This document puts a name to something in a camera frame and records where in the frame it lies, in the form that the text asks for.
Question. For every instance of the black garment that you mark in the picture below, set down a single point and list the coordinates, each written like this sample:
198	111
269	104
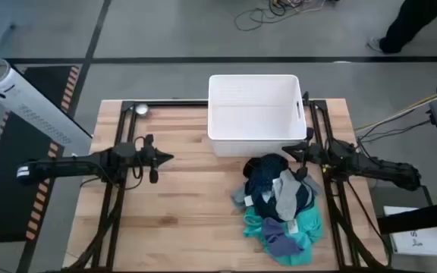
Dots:
249	168

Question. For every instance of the black orange-striped floor mat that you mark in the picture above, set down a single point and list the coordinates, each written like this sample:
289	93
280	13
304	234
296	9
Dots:
2	197

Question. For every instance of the white tower fan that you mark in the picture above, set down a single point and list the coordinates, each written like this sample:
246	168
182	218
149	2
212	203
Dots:
32	110

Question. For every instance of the black aluminium rig frame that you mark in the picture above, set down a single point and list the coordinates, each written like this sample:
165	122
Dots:
165	103

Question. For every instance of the light grey garment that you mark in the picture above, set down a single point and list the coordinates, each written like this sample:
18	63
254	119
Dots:
288	195

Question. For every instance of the person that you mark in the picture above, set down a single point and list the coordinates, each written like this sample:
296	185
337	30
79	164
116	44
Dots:
404	26

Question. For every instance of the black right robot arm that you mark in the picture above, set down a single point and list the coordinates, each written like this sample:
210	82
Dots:
374	167

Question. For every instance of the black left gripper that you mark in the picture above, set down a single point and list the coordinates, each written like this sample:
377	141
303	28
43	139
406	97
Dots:
149	156

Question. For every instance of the teal garment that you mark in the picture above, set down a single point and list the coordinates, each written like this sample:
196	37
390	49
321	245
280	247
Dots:
309	227

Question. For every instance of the white printed paper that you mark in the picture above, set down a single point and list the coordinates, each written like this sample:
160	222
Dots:
423	242

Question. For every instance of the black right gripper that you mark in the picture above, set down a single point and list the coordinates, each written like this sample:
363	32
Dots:
309	153

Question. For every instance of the dark grey garment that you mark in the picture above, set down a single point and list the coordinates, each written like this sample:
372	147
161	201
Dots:
238	197

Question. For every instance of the navy dotted garment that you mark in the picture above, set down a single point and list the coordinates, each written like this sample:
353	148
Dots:
268	168

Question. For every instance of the purple blue garment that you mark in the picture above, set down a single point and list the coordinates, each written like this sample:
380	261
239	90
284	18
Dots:
279	239

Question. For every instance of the white perforated plastic basket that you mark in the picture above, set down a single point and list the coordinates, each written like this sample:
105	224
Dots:
256	113

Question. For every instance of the dark grey floor plate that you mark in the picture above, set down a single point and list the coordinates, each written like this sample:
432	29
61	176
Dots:
397	195

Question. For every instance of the black beam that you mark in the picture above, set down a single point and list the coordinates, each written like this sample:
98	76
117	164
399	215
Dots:
419	218

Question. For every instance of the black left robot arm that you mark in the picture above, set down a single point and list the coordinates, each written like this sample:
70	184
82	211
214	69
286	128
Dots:
70	167

